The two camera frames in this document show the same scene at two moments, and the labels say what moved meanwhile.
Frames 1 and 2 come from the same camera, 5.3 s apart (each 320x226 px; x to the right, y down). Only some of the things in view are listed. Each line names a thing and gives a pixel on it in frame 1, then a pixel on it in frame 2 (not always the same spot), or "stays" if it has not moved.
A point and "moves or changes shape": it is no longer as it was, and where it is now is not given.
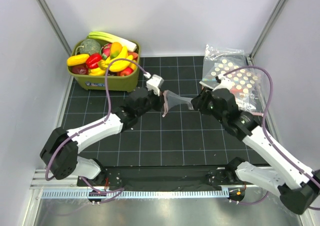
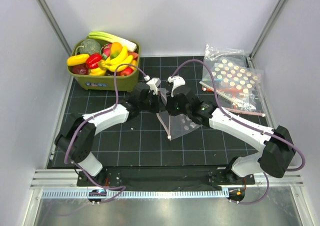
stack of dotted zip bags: (248, 82) stays
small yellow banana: (96, 71) stays
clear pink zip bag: (171, 100) moves or changes shape
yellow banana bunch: (117, 63) stays
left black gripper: (160, 100) stays
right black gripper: (199, 103) to (169, 106)
